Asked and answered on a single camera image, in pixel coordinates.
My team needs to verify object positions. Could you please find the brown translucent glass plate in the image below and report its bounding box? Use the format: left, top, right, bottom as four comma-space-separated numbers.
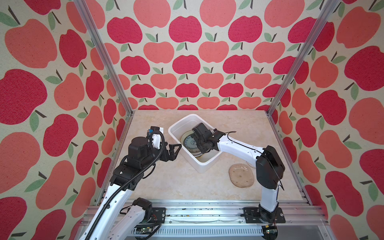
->
229, 164, 255, 188

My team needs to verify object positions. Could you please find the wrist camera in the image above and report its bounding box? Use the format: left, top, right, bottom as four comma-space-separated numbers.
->
127, 126, 164, 170
192, 123, 213, 142

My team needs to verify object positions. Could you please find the left aluminium frame post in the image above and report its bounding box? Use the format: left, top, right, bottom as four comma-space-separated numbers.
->
74, 1, 134, 118

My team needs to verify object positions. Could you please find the beige plate brown rim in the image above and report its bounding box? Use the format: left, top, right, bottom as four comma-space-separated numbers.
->
181, 131, 198, 151

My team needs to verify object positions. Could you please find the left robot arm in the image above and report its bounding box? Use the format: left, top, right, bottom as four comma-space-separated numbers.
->
80, 142, 182, 240

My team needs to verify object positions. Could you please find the clear glass plate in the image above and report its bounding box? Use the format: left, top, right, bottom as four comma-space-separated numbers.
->
247, 162, 256, 169

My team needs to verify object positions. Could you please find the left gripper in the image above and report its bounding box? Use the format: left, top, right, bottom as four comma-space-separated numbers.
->
140, 140, 182, 169

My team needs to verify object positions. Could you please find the aluminium frame post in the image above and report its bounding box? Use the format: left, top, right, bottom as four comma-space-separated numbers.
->
74, 1, 134, 118
267, 0, 340, 118

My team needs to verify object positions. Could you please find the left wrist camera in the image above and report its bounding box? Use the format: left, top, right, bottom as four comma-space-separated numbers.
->
127, 126, 164, 170

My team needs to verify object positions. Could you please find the right aluminium frame post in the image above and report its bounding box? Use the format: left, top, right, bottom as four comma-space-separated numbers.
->
267, 0, 340, 118

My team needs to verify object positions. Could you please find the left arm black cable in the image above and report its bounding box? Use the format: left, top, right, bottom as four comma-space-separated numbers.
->
84, 131, 168, 240

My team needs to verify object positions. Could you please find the white plastic bin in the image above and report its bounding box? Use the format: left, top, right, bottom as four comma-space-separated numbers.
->
168, 114, 222, 173

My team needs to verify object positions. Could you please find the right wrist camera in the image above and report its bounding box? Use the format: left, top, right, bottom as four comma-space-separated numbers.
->
192, 123, 213, 142

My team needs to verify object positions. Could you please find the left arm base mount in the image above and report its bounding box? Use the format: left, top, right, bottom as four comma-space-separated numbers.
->
139, 208, 166, 225

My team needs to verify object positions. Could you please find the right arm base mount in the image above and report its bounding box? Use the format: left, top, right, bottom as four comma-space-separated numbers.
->
241, 207, 286, 224

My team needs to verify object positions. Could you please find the teal patterned plate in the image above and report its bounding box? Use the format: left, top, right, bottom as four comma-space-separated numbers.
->
183, 133, 203, 158

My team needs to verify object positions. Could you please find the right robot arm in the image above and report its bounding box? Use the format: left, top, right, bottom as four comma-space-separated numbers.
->
192, 130, 285, 223

